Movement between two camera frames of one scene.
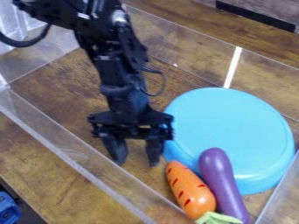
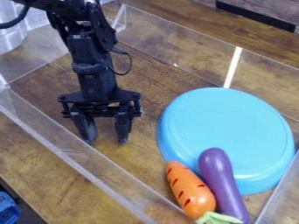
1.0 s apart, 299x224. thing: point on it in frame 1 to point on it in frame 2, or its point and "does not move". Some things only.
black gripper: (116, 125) to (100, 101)
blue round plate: (238, 122) does not move
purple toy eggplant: (219, 178) does not move
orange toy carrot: (195, 195) does not move
